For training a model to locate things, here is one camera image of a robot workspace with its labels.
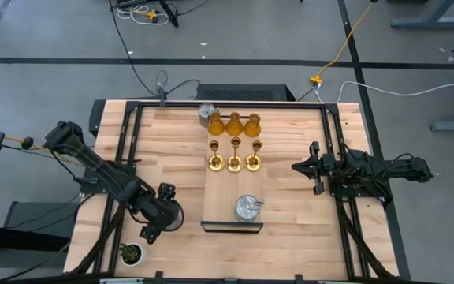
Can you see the black stand leg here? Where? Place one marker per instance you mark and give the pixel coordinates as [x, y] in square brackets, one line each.
[170, 16]

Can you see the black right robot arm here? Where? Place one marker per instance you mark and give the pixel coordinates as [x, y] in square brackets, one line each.
[400, 167]

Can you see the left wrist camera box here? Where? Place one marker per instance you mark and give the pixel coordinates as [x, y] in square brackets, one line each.
[166, 191]

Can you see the brass candlestick holder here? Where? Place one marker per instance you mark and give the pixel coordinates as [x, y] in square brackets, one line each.
[235, 163]
[216, 163]
[253, 163]

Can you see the black perforated computer case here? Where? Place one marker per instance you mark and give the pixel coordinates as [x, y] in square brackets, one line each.
[246, 92]

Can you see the black aluminium table frame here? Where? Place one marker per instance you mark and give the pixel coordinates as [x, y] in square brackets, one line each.
[270, 105]

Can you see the small potted green plant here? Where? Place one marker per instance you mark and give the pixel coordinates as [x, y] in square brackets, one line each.
[130, 253]

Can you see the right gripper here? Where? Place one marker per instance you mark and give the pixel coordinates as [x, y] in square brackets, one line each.
[331, 167]

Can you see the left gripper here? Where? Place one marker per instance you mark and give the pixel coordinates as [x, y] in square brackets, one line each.
[164, 215]

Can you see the silver ribbed tin candle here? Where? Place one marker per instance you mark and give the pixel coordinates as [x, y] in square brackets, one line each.
[179, 221]
[204, 112]
[246, 209]

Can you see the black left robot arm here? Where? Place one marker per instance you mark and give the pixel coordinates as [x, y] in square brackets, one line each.
[105, 169]

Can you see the wooden shelf riser black frame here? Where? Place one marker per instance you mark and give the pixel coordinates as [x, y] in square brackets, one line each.
[227, 193]

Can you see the amber ribbed glass candle holder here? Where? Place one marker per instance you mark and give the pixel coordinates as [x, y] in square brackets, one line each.
[234, 127]
[216, 127]
[252, 128]

